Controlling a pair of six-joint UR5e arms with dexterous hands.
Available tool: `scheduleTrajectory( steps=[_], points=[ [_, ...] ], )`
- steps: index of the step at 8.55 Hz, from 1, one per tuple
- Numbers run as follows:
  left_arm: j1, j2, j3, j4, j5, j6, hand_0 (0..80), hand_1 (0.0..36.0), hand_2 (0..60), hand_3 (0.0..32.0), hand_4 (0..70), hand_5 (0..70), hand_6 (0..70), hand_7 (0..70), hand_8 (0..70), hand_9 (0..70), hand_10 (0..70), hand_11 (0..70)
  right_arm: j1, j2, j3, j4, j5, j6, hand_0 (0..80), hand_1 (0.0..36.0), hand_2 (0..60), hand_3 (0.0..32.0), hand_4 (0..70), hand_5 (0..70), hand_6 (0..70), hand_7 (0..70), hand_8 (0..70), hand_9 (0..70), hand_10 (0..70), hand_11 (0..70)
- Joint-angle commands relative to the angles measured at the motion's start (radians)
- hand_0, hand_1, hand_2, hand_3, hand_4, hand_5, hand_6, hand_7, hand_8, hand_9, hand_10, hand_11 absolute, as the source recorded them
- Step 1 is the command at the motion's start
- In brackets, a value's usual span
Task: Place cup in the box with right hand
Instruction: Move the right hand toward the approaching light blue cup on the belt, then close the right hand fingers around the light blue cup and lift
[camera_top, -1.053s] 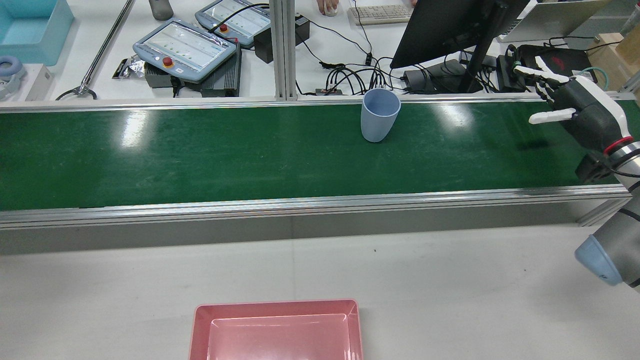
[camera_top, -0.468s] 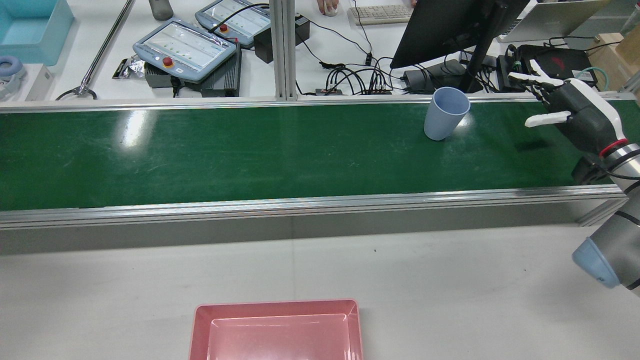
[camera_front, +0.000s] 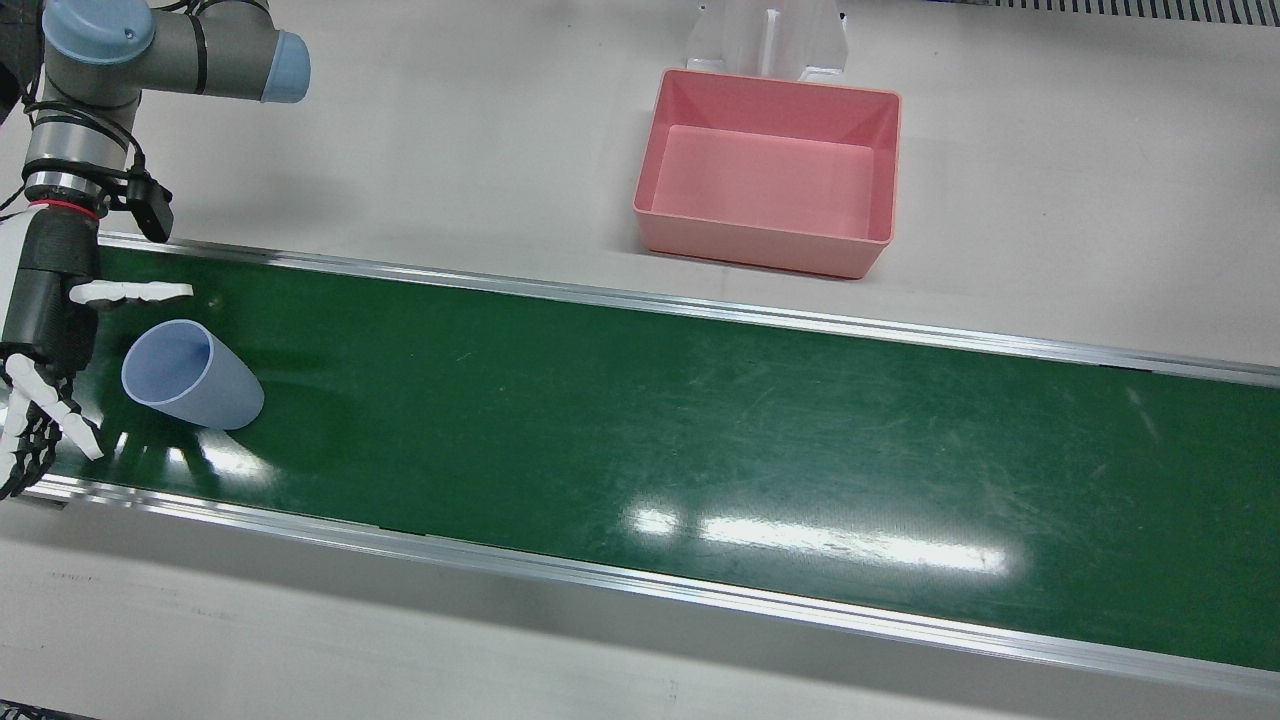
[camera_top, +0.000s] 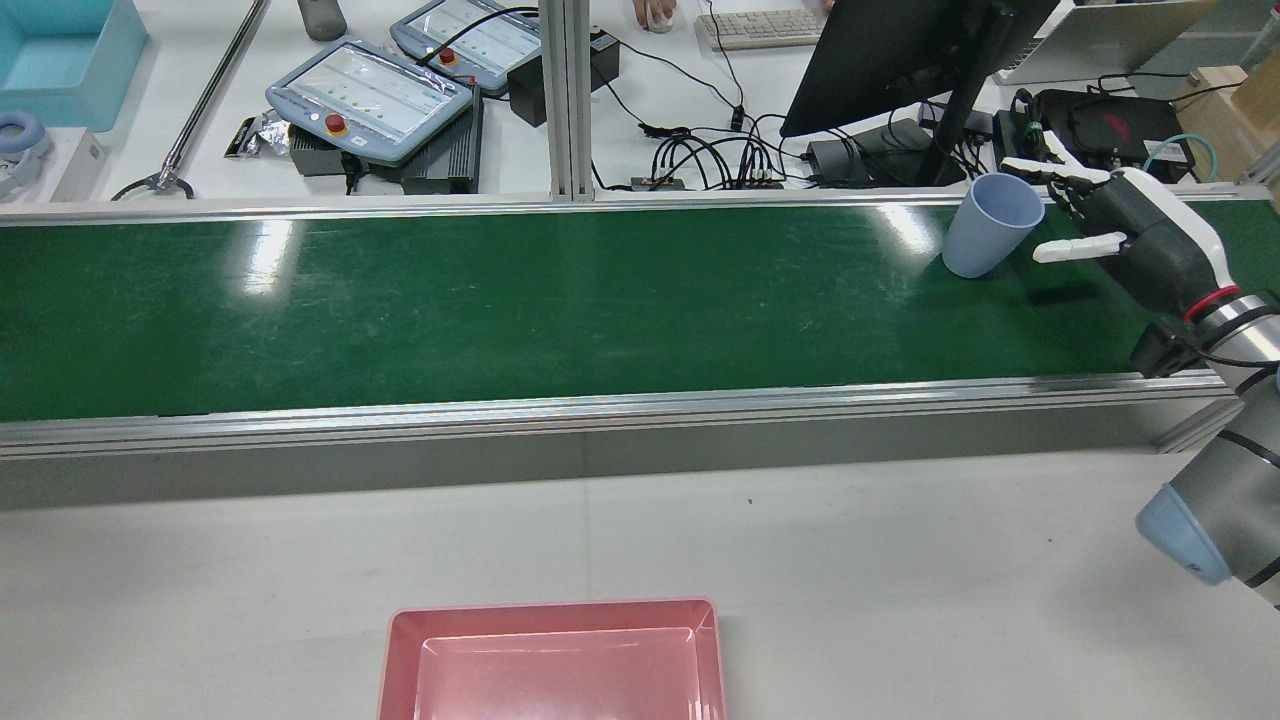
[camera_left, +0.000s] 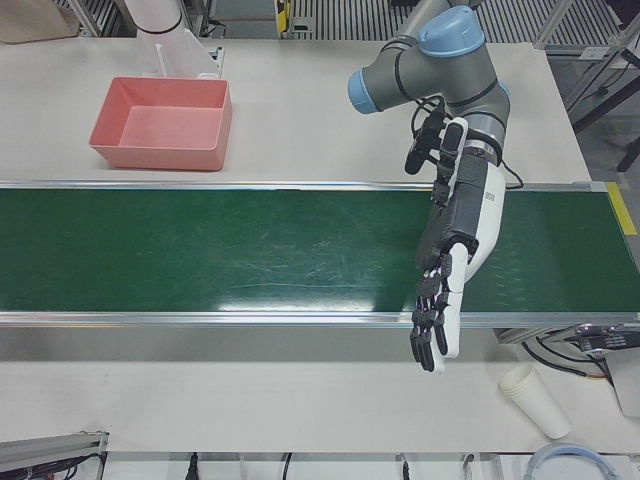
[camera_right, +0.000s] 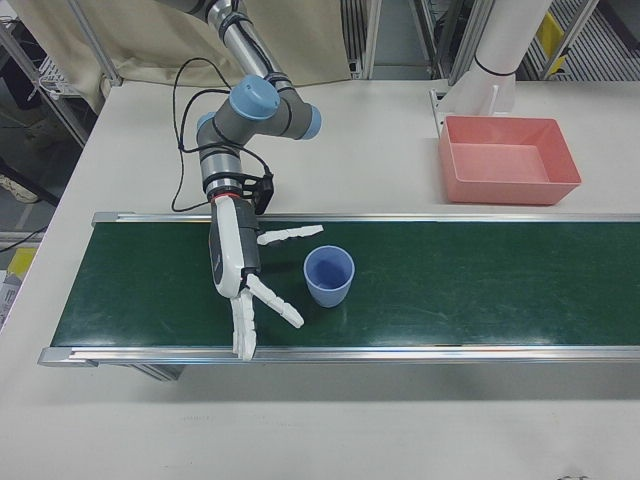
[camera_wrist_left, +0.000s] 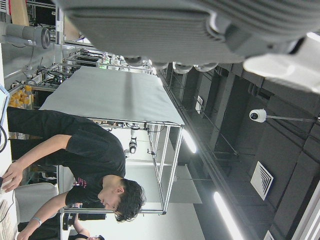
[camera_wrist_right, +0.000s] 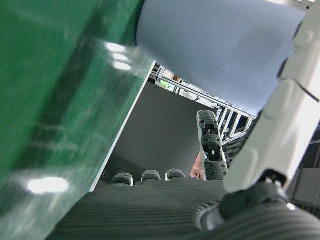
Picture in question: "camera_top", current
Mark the black ribbed controller box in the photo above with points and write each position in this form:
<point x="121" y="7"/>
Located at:
<point x="450" y="150"/>

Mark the aluminium profile post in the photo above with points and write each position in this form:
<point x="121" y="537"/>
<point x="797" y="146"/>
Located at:
<point x="566" y="100"/>

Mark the light blue plastic bin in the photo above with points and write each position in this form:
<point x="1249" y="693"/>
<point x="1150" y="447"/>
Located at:
<point x="60" y="65"/>

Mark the white cardboard box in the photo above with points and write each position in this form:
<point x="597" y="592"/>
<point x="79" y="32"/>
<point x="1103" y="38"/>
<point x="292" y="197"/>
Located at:
<point x="78" y="165"/>

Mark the silver laptop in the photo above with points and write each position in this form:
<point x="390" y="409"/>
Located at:
<point x="1100" y="45"/>

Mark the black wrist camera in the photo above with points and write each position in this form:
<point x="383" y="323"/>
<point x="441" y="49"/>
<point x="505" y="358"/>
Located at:
<point x="1165" y="350"/>

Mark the black case with red logo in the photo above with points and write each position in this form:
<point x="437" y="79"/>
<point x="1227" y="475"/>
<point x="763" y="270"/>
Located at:
<point x="1110" y="120"/>

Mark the blue white headphones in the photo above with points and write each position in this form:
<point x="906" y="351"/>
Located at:
<point x="18" y="135"/>

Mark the black electronics box green plug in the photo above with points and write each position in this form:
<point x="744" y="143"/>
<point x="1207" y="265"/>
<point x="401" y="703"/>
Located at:
<point x="1020" y="135"/>

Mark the small dark grey box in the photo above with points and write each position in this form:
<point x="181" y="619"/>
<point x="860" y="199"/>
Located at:
<point x="318" y="152"/>

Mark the person hand on mouse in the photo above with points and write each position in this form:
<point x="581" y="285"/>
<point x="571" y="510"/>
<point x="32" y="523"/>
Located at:
<point x="655" y="8"/>

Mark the beige computer keyboard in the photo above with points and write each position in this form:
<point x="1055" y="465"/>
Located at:
<point x="760" y="28"/>

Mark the black power adapter block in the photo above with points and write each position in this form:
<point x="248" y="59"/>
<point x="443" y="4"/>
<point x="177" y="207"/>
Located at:
<point x="525" y="92"/>

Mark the beige computer mouse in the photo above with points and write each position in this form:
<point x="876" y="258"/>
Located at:
<point x="660" y="24"/>

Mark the dark grey docking box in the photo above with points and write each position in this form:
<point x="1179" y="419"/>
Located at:
<point x="860" y="155"/>

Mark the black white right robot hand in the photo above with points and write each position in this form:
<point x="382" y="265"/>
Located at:
<point x="1160" y="245"/>

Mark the large grey teach pendant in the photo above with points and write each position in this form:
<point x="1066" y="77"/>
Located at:
<point x="370" y="98"/>

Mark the tan cardboard piece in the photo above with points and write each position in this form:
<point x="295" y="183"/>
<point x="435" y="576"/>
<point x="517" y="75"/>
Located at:
<point x="1262" y="110"/>

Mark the grey cylinder bottle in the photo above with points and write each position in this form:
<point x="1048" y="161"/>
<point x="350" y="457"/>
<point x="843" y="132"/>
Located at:
<point x="321" y="18"/>

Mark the green conveyor belt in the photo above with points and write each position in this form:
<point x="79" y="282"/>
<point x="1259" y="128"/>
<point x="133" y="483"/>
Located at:
<point x="600" y="300"/>

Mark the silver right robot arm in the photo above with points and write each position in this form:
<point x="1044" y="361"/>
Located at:
<point x="1235" y="480"/>

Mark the light wooden block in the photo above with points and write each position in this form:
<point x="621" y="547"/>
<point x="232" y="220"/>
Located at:
<point x="1212" y="95"/>

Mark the light blue plastic cup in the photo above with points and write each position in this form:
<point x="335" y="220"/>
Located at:
<point x="985" y="235"/>

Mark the small black box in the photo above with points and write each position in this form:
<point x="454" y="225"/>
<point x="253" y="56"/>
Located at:
<point x="604" y="55"/>

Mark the silver foil packet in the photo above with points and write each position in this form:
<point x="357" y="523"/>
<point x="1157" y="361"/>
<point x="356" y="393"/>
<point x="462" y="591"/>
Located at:
<point x="255" y="135"/>

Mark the black computer monitor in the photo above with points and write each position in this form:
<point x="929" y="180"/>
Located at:
<point x="880" y="55"/>

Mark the metal grabber stick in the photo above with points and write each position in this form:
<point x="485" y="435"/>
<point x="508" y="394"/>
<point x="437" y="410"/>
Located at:
<point x="205" y="100"/>

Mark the aluminium conveyor frame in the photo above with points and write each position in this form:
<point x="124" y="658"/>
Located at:
<point x="600" y="410"/>

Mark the pink plastic box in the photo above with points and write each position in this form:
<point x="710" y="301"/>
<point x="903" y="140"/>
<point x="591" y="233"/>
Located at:
<point x="555" y="665"/>

